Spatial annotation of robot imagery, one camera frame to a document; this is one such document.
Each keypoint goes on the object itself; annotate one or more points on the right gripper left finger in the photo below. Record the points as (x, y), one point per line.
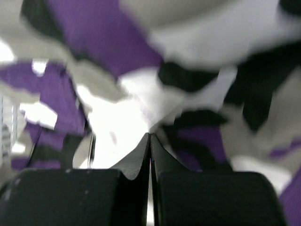
(81, 197)

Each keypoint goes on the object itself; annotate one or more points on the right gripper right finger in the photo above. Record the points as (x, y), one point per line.
(185, 198)

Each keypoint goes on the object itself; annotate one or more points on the purple camouflage trousers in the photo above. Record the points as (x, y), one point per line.
(221, 91)

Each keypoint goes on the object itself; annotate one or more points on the white plastic basket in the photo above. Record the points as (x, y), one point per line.
(9, 121)

